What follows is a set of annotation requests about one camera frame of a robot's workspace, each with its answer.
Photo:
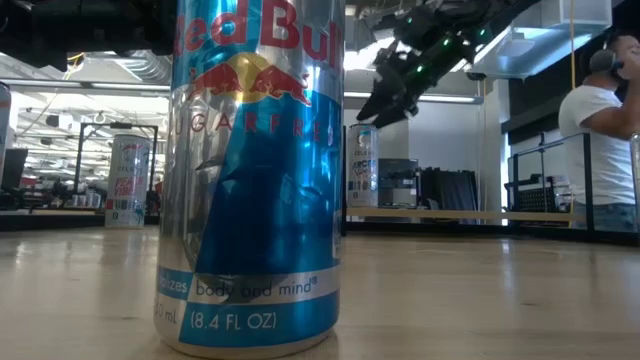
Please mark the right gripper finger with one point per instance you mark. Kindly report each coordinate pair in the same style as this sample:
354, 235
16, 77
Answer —
397, 116
377, 102

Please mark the Red Bull sugarfree can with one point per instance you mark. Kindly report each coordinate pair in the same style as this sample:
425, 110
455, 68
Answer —
250, 200

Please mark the Celsius Peach Vibe can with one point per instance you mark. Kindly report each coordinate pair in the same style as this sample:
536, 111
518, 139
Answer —
127, 180

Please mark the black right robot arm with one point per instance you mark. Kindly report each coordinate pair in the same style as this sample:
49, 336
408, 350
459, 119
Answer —
500, 12

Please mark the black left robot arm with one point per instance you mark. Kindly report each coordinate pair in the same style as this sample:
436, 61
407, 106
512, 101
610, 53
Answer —
75, 20

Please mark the black-framed wooden shelf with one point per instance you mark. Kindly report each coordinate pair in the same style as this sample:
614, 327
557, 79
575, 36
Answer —
450, 215

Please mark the silver blue beverage can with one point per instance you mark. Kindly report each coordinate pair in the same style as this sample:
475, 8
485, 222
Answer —
636, 180

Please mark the long ceiling light strip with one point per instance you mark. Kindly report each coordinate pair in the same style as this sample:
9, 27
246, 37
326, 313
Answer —
450, 98
125, 86

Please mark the Celsius Arctic Vibe can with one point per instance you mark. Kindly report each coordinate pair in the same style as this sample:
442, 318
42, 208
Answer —
362, 170

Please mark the black machine cabinet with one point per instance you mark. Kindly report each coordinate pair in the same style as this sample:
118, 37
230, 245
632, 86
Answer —
397, 182

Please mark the black perforated rack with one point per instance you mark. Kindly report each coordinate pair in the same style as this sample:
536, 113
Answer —
535, 200

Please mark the person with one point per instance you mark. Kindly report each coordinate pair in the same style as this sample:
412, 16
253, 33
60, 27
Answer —
600, 150

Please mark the black ceiling spotlight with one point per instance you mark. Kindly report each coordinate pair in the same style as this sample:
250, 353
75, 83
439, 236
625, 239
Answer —
52, 120

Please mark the black computer monitor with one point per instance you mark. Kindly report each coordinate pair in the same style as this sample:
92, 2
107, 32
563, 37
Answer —
12, 167

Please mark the black dome security camera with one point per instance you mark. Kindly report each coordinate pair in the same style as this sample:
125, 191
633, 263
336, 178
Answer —
476, 76

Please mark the rectangular metal air duct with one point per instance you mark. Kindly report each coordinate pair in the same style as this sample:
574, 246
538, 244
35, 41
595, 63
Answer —
540, 45

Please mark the ribbed silver ventilation duct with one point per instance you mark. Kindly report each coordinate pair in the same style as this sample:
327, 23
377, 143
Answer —
145, 65

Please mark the black metal frame stand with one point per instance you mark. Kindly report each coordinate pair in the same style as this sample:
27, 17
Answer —
78, 160

